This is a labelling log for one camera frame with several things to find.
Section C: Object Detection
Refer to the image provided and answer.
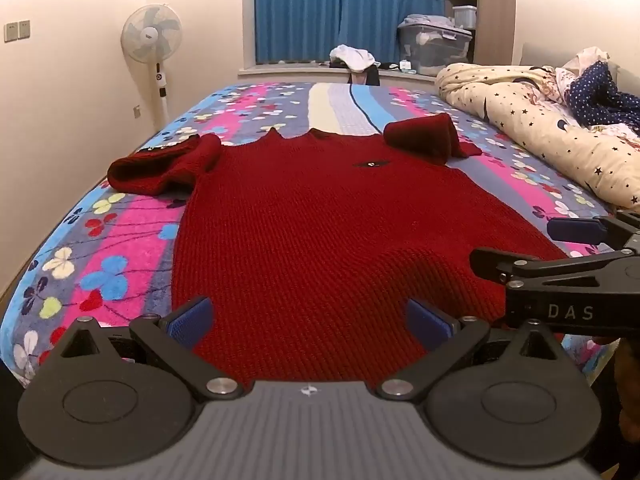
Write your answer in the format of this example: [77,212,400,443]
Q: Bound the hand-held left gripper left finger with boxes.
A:
[50,296,246,403]

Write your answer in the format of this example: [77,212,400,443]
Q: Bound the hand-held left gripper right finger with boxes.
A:
[375,298,568,402]

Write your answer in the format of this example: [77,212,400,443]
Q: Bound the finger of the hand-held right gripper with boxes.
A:
[547,210,640,251]
[469,247,640,287]

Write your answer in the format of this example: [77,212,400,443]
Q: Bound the red knit sweater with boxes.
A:
[107,112,569,392]

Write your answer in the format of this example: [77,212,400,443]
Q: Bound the white clothes pile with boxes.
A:
[329,44,377,74]

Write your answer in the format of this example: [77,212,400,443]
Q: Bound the floral striped blanket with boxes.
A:
[0,80,640,389]

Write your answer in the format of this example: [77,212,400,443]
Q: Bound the cream star-print duvet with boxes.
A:
[434,46,640,212]

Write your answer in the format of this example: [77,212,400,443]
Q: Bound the navy dotted cloth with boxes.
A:
[570,60,640,129]

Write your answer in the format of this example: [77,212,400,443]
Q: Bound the clear plastic storage box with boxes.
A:
[397,13,474,77]

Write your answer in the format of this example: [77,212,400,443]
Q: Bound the wooden shelf unit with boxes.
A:
[428,0,517,67]

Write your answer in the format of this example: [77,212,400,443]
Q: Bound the small clear shelf box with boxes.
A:
[452,5,479,29]

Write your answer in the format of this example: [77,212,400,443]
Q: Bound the white standing fan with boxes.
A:
[120,4,184,131]

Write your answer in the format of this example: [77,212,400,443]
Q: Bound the blue curtain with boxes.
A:
[253,0,447,65]

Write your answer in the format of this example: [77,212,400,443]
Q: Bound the wall switch panel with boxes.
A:
[3,19,31,43]

